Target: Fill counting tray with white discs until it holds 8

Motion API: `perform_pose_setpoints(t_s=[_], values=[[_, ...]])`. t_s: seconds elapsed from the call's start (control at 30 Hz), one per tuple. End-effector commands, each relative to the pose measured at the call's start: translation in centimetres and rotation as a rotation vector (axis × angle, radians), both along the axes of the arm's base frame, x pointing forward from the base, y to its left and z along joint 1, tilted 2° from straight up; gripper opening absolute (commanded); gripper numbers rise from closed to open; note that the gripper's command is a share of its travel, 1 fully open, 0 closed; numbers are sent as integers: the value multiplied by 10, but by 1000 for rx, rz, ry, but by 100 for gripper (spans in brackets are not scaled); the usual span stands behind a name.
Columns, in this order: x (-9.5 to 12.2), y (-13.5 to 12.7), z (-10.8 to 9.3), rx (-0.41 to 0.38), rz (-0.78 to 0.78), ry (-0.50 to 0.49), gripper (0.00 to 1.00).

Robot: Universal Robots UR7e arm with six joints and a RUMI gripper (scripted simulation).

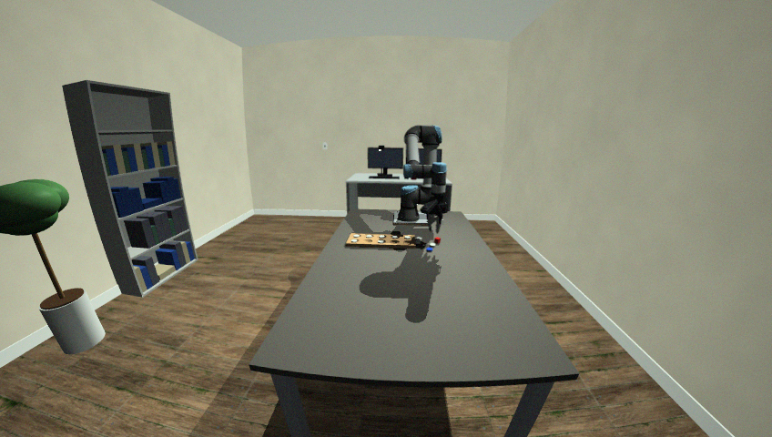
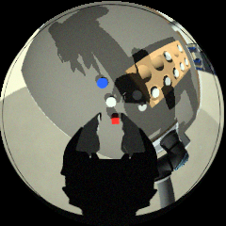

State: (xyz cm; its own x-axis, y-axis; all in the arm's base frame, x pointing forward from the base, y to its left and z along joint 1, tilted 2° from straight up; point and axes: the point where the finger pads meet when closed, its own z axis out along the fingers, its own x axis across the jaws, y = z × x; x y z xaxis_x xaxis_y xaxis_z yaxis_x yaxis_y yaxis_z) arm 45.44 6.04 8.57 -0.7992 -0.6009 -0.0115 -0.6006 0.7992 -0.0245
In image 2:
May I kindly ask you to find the blue disc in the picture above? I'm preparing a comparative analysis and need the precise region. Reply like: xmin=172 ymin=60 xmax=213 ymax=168
xmin=97 ymin=78 xmax=108 ymax=89

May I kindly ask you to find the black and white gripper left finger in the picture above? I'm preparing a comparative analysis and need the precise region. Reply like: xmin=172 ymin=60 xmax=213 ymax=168
xmin=60 ymin=112 xmax=102 ymax=176

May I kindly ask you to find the red cube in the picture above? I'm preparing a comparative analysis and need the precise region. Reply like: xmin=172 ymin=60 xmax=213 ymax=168
xmin=111 ymin=114 xmax=119 ymax=124

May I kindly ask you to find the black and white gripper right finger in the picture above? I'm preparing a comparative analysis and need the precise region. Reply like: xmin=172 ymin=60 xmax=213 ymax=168
xmin=121 ymin=113 xmax=159 ymax=178

